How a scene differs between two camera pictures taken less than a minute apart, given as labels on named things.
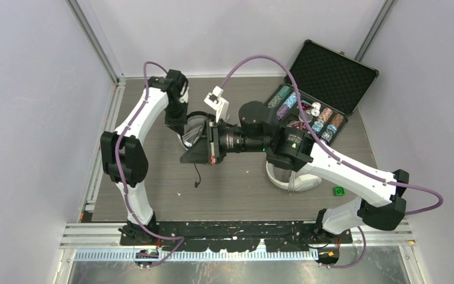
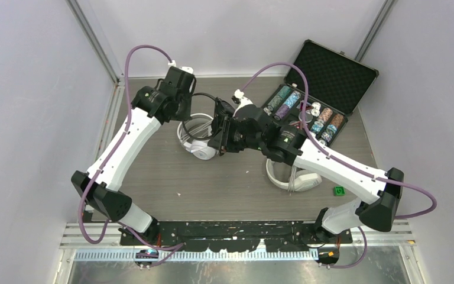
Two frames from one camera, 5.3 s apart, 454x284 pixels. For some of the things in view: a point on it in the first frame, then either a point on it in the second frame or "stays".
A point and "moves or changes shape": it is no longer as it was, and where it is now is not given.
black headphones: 194,123 moves or changes shape
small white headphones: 192,130 stays
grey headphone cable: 291,183 stays
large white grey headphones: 280,177 stays
